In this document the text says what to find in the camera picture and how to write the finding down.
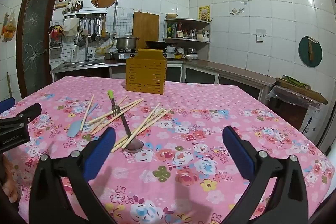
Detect metal spoon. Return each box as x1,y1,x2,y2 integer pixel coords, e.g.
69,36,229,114
119,111,144,153

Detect white hanging cloth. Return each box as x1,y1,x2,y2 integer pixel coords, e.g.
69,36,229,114
63,19,80,37

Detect black wok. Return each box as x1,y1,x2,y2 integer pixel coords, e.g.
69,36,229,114
145,41,179,49

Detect plastic covered side table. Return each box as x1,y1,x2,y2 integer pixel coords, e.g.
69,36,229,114
268,85,322,135

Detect pile of wooden chopsticks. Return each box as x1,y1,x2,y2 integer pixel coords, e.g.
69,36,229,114
80,94,172,153

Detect steel faucet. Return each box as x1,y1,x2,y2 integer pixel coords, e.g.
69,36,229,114
75,28,93,62

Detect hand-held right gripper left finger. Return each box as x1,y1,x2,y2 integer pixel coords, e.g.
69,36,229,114
28,126,117,224

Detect yellow slotted utensil holder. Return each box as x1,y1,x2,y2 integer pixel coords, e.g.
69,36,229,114
125,49,168,95

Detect thick wooden chopping block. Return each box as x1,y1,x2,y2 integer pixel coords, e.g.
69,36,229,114
276,77,328,105

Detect green round board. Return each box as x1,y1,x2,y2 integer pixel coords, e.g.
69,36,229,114
298,35,323,68

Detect brown framed glass door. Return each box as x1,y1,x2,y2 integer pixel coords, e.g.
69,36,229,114
16,0,60,102

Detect pink floral tablecloth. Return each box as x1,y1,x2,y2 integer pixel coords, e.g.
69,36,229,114
0,76,332,224

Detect stack of white dishes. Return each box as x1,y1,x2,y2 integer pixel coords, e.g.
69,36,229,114
165,46,199,60

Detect row of hanging kitchen utensils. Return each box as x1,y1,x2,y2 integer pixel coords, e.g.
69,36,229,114
83,17,111,42

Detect green handled fork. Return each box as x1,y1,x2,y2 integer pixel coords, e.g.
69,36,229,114
107,90,120,117

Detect steel wall rack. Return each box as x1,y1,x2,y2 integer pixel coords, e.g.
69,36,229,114
63,7,108,20

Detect wooden stick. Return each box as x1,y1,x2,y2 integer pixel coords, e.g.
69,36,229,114
7,73,13,99

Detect steel sink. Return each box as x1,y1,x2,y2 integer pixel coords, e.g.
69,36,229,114
62,60,105,68

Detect glass door cabinet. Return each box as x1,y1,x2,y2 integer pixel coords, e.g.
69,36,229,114
109,63,264,104

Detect steel corner shelf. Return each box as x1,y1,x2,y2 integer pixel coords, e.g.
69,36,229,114
163,18,212,43

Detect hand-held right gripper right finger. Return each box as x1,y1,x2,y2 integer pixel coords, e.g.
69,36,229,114
222,126,309,224

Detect wooden cutting board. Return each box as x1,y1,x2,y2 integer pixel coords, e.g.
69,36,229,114
132,12,160,50

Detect blue spatula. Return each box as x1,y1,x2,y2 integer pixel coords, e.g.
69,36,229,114
67,103,99,138

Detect wire wall basket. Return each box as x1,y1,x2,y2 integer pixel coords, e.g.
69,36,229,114
49,25,64,49

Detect hanging plastic bags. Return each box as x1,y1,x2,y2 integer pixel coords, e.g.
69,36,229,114
1,13,17,42

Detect yellow wall poster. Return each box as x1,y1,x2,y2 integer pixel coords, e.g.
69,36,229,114
198,5,210,22

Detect person's left hand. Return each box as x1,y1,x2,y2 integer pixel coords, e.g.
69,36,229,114
0,154,21,205

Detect yellow hose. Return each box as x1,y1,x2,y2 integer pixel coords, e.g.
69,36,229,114
95,42,116,54

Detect green vegetables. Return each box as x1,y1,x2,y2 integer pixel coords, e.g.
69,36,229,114
285,76,311,88

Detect steel gas stove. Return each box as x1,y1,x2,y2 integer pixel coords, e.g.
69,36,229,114
113,50,137,60
162,49,184,59

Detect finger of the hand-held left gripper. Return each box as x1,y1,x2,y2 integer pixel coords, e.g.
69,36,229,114
0,98,16,113
0,102,42,132

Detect steel cooking pot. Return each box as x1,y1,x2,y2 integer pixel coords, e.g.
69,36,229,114
113,34,140,51

